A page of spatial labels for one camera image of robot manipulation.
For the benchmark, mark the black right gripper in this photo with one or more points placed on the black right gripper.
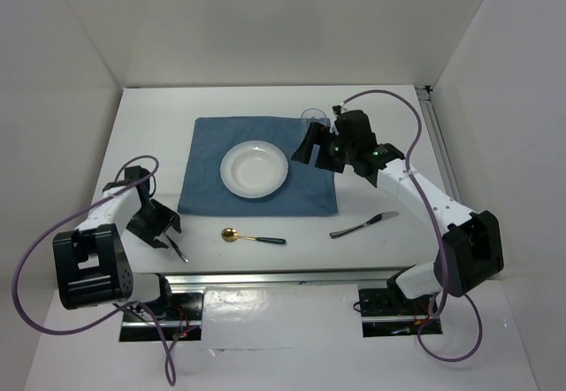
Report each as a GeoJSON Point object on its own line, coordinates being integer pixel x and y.
{"type": "Point", "coordinates": [318, 134]}

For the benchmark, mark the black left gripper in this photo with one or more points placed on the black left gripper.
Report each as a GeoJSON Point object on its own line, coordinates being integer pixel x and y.
{"type": "Point", "coordinates": [148, 235]}

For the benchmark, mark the clear plastic cup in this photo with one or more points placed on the clear plastic cup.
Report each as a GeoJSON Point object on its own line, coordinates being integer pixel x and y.
{"type": "Point", "coordinates": [311, 115]}

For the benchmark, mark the silver fork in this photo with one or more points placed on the silver fork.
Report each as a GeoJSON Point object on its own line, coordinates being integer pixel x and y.
{"type": "Point", "coordinates": [177, 250]}

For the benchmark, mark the blue cloth napkin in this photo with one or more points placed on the blue cloth napkin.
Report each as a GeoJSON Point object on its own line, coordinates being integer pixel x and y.
{"type": "Point", "coordinates": [306, 192]}

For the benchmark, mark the clear glass plate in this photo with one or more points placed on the clear glass plate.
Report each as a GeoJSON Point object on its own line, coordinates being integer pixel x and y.
{"type": "Point", "coordinates": [253, 169]}

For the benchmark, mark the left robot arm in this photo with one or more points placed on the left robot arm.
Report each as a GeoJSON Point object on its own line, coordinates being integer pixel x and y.
{"type": "Point", "coordinates": [91, 261]}

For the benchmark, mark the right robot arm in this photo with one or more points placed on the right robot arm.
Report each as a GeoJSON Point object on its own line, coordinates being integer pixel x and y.
{"type": "Point", "coordinates": [395, 176]}

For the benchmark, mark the silver table knife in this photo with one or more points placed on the silver table knife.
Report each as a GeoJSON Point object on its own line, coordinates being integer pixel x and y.
{"type": "Point", "coordinates": [375, 219]}

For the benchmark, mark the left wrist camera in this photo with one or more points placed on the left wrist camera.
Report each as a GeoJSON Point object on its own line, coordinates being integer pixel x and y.
{"type": "Point", "coordinates": [134, 173]}

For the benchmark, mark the gold spoon with dark handle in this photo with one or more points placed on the gold spoon with dark handle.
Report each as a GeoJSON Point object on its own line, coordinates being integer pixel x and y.
{"type": "Point", "coordinates": [232, 235]}

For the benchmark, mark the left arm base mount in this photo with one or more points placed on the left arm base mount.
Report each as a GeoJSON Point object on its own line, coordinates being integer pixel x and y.
{"type": "Point", "coordinates": [179, 315]}

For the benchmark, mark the aluminium rail frame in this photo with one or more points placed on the aluminium rail frame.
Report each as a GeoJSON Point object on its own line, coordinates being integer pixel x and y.
{"type": "Point", "coordinates": [448, 174]}

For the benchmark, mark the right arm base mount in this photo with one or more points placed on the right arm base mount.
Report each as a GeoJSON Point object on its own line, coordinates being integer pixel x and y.
{"type": "Point", "coordinates": [382, 317]}

